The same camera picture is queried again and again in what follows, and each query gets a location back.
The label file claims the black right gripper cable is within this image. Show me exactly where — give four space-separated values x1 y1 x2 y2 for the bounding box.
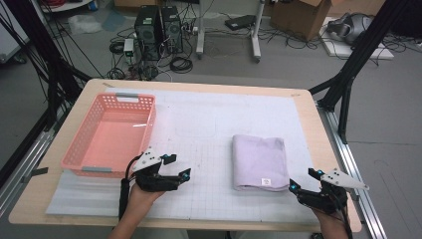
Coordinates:
331 192 354 239

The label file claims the white metal stand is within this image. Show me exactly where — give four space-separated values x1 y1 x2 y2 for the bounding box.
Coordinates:
194 0 267 64

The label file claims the person's left hand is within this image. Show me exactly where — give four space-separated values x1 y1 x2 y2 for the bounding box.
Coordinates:
127 183 167 217

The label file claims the pink plastic basket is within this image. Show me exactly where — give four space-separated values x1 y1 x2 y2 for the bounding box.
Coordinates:
60 92 157 178

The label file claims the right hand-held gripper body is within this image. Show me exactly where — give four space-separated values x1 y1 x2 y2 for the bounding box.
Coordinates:
296 167 370 215

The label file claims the white round table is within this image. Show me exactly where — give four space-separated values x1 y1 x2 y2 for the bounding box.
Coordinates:
39 0 94 14

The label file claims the small white device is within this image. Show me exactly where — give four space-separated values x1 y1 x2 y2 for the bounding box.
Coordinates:
122 38 135 64

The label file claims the grey rounded appliance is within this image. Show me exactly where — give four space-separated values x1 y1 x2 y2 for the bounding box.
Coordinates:
326 12 374 46

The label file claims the blue plastic sheet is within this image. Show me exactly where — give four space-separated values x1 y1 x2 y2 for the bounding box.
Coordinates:
101 9 127 33

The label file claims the white printed towel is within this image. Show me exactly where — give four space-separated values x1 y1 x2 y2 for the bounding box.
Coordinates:
231 133 291 193

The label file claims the black computer tower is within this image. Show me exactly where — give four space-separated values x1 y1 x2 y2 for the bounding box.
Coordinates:
160 5 184 54
133 4 163 62

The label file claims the aluminium rail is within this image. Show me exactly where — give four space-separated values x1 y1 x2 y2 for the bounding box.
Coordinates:
316 104 387 239
0 109 64 217

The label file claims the white grid mat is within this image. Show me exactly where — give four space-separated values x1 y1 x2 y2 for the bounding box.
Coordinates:
66 87 318 224

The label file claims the white foam board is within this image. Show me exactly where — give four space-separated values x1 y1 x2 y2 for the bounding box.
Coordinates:
319 16 396 61

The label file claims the coiled black cable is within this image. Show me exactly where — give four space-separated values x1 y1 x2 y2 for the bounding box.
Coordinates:
169 56 194 75

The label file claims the person's right hand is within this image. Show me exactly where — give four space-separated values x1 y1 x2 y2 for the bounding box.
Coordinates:
312 208 350 239

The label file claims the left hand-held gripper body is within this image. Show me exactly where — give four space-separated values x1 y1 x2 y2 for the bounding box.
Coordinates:
131 147 182 193

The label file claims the black frame post with cables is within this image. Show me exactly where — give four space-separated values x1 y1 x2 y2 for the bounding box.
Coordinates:
0 0 94 133

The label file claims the black flat device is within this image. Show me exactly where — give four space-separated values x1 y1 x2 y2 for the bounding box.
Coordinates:
224 14 257 32

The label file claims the cardboard box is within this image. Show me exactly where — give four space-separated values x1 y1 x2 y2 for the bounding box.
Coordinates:
270 0 332 42

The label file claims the clear plastic bag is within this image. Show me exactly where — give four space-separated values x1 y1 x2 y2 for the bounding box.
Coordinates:
68 13 103 36

